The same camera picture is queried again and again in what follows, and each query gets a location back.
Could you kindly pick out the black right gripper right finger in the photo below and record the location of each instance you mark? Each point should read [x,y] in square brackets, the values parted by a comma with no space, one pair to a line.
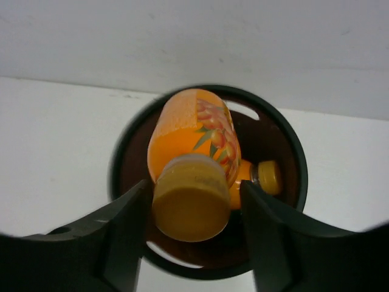
[290,251]

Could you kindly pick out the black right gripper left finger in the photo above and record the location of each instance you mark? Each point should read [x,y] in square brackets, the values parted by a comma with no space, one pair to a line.
[99,252]

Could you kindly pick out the orange juice bottle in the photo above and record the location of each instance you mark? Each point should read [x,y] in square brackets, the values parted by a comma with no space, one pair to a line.
[244,173]
[193,159]

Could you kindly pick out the orange juice bottle front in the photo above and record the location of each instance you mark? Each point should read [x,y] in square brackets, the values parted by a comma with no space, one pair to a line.
[193,159]

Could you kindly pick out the clear bottle yellow cap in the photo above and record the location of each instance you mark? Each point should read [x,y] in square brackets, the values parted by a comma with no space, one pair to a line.
[267,175]

